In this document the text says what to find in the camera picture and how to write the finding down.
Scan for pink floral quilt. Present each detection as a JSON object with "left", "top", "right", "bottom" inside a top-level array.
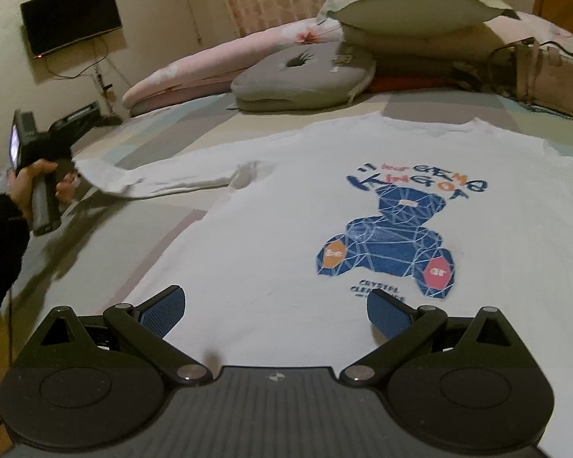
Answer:
[{"left": 121, "top": 10, "right": 573, "bottom": 118}]

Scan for beige pillow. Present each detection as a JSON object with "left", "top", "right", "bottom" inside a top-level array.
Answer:
[{"left": 341, "top": 24, "right": 521, "bottom": 77}]

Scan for orange red cloth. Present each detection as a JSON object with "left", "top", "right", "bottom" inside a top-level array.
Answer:
[{"left": 370, "top": 74, "right": 459, "bottom": 95}]

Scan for white printed sweatshirt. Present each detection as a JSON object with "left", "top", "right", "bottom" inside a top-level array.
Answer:
[{"left": 71, "top": 111, "right": 573, "bottom": 440}]

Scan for pink handbag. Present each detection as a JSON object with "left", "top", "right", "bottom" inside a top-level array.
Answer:
[{"left": 487, "top": 40, "right": 573, "bottom": 122}]

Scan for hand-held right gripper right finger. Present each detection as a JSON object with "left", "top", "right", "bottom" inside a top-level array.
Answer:
[{"left": 339, "top": 287, "right": 515, "bottom": 387}]

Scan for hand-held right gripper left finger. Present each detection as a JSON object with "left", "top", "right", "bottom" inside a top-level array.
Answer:
[{"left": 37, "top": 285, "right": 214, "bottom": 387}]

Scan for pale green pillow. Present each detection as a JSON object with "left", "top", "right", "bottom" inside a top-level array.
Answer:
[{"left": 316, "top": 0, "right": 521, "bottom": 41}]

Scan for dark patterned cloth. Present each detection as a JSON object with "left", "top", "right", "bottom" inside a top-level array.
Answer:
[{"left": 458, "top": 69, "right": 519, "bottom": 103}]

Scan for grey donut pillow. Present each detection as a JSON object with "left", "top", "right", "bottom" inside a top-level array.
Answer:
[{"left": 231, "top": 40, "right": 377, "bottom": 113}]

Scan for black wall television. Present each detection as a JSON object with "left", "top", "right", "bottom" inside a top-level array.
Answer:
[{"left": 20, "top": 0, "right": 124, "bottom": 60}]

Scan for person's left forearm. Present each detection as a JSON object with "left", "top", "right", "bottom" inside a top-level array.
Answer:
[{"left": 0, "top": 191, "right": 29, "bottom": 344}]

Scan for person's left hand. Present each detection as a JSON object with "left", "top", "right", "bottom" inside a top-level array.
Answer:
[{"left": 7, "top": 160, "right": 76, "bottom": 224}]

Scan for black television cables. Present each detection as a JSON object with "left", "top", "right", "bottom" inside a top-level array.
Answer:
[{"left": 43, "top": 38, "right": 118, "bottom": 118}]

